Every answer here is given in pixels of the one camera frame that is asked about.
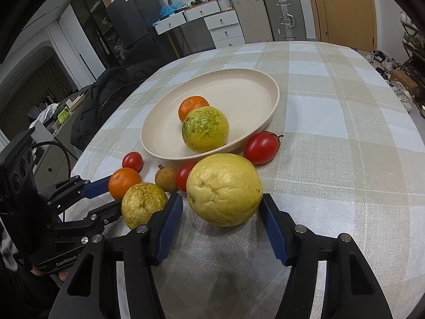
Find oval red tomato with stem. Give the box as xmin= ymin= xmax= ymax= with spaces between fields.
xmin=244 ymin=132 xmax=284 ymax=166

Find large pale yellow fruit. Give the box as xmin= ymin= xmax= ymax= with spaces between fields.
xmin=186 ymin=153 xmax=264 ymax=227

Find checked tablecloth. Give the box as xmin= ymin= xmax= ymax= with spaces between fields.
xmin=58 ymin=41 xmax=425 ymax=319

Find black glass cabinet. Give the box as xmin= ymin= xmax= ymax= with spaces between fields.
xmin=70 ymin=0 xmax=120 ymax=70

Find black cable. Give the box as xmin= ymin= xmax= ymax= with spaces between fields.
xmin=32 ymin=140 xmax=73 ymax=187

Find small red cherry tomato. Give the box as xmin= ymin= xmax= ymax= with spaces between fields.
xmin=122 ymin=152 xmax=144 ymax=173

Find white desk with drawers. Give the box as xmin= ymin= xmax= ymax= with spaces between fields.
xmin=153 ymin=0 xmax=246 ymax=50

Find loose sneakers group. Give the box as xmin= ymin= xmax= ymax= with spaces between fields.
xmin=363 ymin=50 xmax=417 ymax=114

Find brown round fruit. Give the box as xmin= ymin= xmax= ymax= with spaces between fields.
xmin=155 ymin=165 xmax=179 ymax=193

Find green mottled yellow fruit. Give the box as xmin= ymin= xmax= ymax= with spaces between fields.
xmin=181 ymin=106 xmax=230 ymax=154

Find dark grey fridge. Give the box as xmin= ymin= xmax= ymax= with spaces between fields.
xmin=105 ymin=0 xmax=176 ymax=69

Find black jacket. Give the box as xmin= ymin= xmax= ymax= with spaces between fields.
xmin=70 ymin=59 xmax=163 ymax=152

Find wooden door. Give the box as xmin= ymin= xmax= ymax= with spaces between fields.
xmin=304 ymin=0 xmax=377 ymax=52

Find person's left hand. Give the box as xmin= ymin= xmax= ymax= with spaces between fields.
xmin=30 ymin=266 xmax=70 ymax=283

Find wrinkled yellow fruit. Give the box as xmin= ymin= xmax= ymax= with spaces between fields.
xmin=121 ymin=182 xmax=169 ymax=230

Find round red tomato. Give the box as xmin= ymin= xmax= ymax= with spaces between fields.
xmin=176 ymin=162 xmax=196 ymax=193

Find silver suitcase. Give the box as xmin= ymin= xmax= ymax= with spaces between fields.
xmin=263 ymin=0 xmax=307 ymax=42

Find rows of racked shoes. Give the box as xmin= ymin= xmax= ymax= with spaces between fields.
xmin=400 ymin=11 xmax=425 ymax=83

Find blue plastic bag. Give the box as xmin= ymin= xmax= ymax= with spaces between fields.
xmin=159 ymin=2 xmax=186 ymax=17

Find cream round plate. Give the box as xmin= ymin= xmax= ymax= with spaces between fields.
xmin=140 ymin=68 xmax=280 ymax=159

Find wooden shoe rack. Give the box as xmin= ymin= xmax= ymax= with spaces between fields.
xmin=400 ymin=11 xmax=425 ymax=94

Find grey side cabinet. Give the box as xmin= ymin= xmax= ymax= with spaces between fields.
xmin=33 ymin=120 xmax=78 ymax=193

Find beige suitcase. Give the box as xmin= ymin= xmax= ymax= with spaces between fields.
xmin=231 ymin=0 xmax=273 ymax=44

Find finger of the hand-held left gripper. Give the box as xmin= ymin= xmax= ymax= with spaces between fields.
xmin=40 ymin=175 xmax=113 ymax=208
xmin=63 ymin=199 xmax=124 ymax=237

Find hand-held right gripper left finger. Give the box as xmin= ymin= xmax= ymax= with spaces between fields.
xmin=49 ymin=193 xmax=184 ymax=319

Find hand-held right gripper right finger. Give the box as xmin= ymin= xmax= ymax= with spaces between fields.
xmin=259 ymin=193 xmax=394 ymax=319

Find orange mandarin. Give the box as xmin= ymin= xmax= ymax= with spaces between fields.
xmin=178 ymin=96 xmax=210 ymax=123
xmin=108 ymin=167 xmax=143 ymax=200

